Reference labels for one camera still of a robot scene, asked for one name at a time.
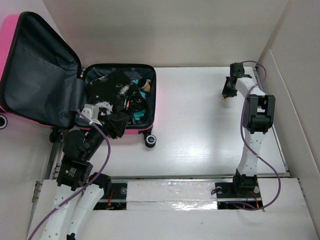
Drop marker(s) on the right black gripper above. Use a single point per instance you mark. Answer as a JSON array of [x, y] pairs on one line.
[[226, 92]]

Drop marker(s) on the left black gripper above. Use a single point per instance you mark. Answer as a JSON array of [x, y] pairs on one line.
[[113, 124]]

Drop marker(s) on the black wired headphones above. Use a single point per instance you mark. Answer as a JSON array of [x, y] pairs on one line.
[[121, 105]]

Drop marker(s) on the black lid powder jar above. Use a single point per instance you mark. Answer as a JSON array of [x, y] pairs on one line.
[[141, 83]]

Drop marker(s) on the pink hard-shell suitcase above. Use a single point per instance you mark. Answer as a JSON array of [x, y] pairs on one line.
[[42, 79]]

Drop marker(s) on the clear jar with sponge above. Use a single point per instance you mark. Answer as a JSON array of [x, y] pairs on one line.
[[147, 86]]

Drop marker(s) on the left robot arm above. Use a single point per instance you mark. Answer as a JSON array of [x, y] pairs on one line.
[[78, 189]]

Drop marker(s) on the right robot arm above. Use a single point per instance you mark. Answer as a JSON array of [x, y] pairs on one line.
[[257, 117]]

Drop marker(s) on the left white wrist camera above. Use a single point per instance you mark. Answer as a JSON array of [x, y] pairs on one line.
[[91, 112]]

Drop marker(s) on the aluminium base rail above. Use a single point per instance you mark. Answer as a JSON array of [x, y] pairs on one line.
[[175, 195]]

